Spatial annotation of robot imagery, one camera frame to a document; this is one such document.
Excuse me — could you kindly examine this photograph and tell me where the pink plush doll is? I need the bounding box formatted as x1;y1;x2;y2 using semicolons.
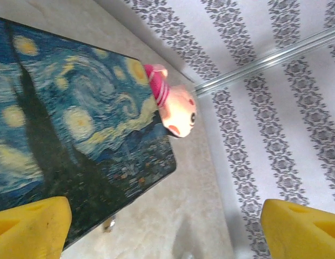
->
143;64;197;139

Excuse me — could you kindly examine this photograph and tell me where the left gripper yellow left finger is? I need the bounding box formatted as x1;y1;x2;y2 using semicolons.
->
0;196;72;259

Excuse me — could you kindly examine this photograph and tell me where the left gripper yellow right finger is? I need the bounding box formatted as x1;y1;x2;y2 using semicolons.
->
260;199;335;259

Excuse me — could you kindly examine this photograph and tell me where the starry night print box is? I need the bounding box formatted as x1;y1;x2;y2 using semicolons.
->
0;15;177;250

